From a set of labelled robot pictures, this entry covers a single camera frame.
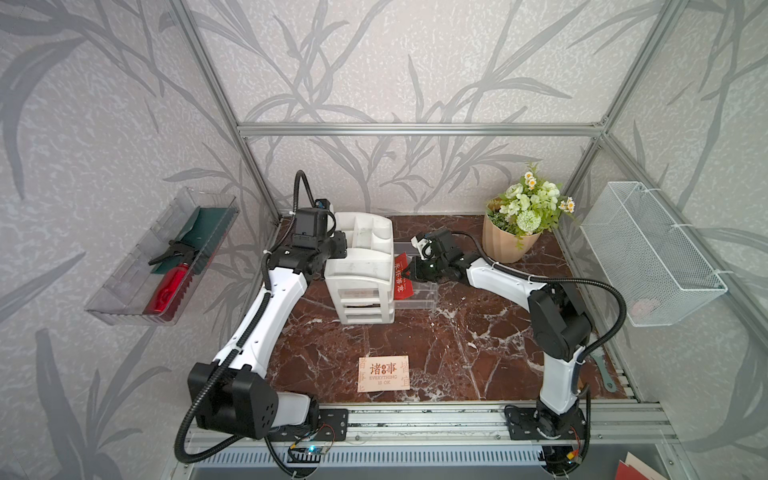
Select red paper at corner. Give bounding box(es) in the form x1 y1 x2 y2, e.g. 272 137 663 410
614 453 667 480

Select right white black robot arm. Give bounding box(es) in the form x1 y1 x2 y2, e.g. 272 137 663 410
403 228 628 439

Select aluminium front rail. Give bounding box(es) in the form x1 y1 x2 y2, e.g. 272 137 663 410
173 401 679 448

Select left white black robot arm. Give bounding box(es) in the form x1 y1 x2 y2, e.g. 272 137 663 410
174 171 347 476

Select clear plastic wall bin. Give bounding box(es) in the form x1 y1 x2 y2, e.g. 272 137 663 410
85 187 240 326

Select white plastic drawer organizer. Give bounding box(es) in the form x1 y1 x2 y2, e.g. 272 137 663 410
324 212 395 325

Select green circuit board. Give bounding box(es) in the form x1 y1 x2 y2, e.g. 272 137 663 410
288 444 332 462

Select black clamp in bin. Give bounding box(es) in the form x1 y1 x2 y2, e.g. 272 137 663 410
148 240 198 266

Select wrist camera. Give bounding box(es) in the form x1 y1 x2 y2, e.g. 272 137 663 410
411 234 434 261
314 198 337 237

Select red item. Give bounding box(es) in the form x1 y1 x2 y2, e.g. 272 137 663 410
393 253 414 301

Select potted white flower plant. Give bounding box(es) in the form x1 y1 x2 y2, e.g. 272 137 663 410
481 163 576 263

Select green card in bin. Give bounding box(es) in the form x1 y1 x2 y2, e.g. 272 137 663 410
152 207 239 275

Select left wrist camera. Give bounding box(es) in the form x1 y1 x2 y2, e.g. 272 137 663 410
314 198 337 237

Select red brush in bin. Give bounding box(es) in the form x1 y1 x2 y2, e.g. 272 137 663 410
144 263 189 315

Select pink postcard red characters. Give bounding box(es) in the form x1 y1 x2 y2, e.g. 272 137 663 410
357 356 410 393

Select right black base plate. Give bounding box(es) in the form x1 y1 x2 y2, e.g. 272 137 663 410
503 405 587 441

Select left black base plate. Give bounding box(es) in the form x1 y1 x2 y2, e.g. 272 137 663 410
267 408 350 442

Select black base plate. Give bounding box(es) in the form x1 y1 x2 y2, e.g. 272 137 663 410
503 405 587 441
267 408 350 442

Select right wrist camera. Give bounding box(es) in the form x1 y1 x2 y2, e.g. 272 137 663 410
411 234 434 261

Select white wire mesh basket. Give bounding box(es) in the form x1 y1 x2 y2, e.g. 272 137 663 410
581 181 728 328

